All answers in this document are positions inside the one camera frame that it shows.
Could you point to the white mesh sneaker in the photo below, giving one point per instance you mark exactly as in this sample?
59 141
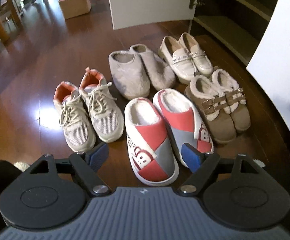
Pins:
106 117
73 118

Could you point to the beige loafer with buckle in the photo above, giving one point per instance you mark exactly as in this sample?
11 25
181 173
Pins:
199 57

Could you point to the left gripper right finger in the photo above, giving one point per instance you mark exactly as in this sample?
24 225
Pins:
202 166

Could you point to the cardboard box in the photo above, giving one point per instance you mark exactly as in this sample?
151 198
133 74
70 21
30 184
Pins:
74 8

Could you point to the red grey cartoon slipper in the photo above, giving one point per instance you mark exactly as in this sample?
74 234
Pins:
148 145

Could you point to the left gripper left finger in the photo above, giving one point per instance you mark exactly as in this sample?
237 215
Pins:
85 167

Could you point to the white cabinet door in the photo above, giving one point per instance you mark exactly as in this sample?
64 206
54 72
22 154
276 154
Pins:
129 13

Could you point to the brown fleece buckle shoe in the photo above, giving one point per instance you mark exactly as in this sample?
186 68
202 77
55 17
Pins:
213 108

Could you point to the metal door hinge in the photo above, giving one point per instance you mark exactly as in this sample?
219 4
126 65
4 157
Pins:
195 3

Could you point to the grey plush slipper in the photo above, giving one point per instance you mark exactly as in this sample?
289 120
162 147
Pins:
128 74
159 72

